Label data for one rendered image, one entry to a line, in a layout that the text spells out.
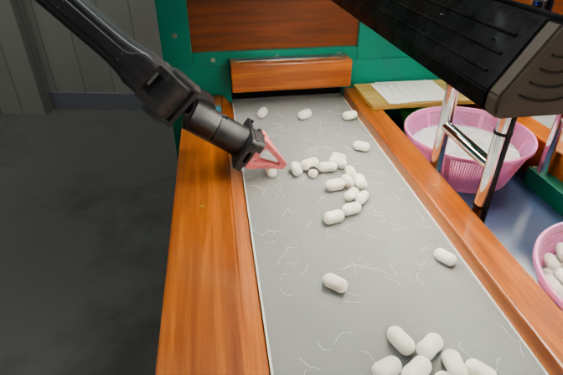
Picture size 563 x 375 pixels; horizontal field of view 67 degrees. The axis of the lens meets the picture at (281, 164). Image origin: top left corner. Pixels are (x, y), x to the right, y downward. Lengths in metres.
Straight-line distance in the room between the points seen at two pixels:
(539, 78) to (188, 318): 0.43
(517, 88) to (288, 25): 0.80
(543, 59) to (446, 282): 0.37
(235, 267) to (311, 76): 0.61
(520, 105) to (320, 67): 0.75
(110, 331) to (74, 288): 0.27
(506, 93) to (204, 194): 0.51
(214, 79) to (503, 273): 0.78
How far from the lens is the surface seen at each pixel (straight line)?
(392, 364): 0.51
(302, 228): 0.68
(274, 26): 1.09
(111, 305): 1.65
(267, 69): 1.04
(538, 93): 0.37
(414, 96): 1.11
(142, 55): 0.71
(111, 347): 1.54
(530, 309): 0.61
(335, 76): 1.08
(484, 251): 0.67
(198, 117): 0.72
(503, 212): 0.93
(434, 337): 0.54
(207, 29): 1.08
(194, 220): 0.67
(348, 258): 0.64
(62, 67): 3.18
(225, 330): 0.52
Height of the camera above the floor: 1.18
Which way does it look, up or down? 31 degrees down
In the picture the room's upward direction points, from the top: straight up
